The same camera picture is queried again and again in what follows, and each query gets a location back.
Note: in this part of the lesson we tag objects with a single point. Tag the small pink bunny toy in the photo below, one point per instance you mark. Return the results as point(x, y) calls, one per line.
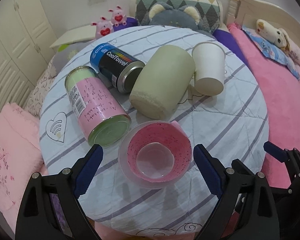
point(118, 16)

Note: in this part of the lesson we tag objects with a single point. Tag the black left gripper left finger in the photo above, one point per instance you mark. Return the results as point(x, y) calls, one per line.
point(50, 208)

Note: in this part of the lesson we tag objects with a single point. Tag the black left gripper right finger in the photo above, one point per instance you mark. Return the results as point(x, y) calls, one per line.
point(245, 207)

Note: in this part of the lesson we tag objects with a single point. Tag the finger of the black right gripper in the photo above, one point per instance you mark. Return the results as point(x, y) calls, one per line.
point(291, 159)
point(240, 168)

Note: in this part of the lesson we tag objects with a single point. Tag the grey bear plush toy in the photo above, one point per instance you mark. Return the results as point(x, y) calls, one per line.
point(165, 15)

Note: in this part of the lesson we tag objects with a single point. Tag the white paper cup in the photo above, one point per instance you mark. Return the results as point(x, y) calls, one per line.
point(209, 60)

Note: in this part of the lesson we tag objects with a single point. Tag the beige felt cup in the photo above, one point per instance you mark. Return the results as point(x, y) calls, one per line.
point(162, 82)

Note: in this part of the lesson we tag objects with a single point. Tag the white heart pattern bedsheet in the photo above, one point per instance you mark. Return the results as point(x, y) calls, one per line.
point(37, 96)

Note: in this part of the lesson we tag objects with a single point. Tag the green can with pink label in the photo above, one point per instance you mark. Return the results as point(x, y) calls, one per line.
point(101, 118)

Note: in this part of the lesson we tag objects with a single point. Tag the black blue CoolTowel can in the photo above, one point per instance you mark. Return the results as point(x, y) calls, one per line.
point(120, 68)

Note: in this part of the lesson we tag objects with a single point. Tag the large pink bunny toy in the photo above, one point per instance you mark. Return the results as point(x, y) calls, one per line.
point(103, 27)

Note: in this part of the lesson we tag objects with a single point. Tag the purple plush blanket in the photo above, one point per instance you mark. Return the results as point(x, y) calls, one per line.
point(130, 22)

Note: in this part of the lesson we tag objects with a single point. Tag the white wardrobe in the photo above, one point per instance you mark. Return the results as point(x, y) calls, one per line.
point(25, 39)

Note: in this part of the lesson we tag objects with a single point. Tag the white plush dog toy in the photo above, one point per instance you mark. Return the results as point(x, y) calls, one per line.
point(278, 37)

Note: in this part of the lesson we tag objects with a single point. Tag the bright pink blanket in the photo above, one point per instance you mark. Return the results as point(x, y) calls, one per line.
point(281, 91)

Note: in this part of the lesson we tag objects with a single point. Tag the pink translucent plastic cup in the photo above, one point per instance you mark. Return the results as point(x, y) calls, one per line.
point(155, 154)

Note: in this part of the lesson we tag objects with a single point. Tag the blue cartoon pillow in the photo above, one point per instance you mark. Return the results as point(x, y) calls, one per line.
point(289, 59)

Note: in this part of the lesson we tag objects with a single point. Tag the cream white headboard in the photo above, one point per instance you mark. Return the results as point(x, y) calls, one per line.
point(246, 12)

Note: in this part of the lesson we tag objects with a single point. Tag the triangle pattern quilted pillow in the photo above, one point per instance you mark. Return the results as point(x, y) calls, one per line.
point(211, 11)

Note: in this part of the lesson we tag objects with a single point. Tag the pink folded quilt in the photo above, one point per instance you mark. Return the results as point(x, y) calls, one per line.
point(20, 157)

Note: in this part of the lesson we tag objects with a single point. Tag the grey flower pattern pillow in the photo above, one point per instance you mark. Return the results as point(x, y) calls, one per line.
point(65, 55)

